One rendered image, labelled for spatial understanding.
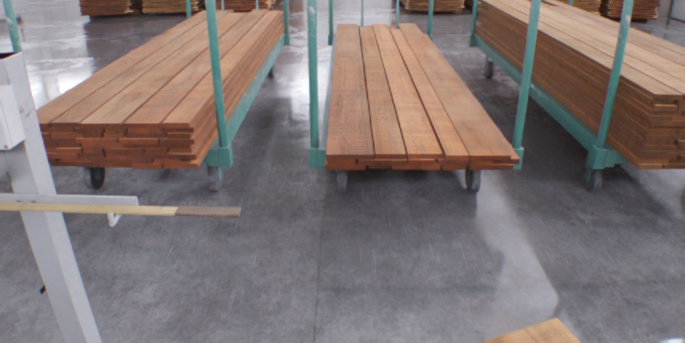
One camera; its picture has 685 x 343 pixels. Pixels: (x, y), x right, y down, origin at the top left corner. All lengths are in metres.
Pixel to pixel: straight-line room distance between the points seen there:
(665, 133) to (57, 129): 3.07
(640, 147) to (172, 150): 2.36
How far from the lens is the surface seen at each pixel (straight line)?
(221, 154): 2.73
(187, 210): 0.99
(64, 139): 2.75
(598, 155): 3.00
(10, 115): 1.06
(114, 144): 2.62
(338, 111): 2.93
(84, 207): 1.08
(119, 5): 10.91
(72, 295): 1.29
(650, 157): 2.86
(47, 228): 1.19
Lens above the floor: 1.50
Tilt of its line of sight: 24 degrees down
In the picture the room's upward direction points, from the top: straight up
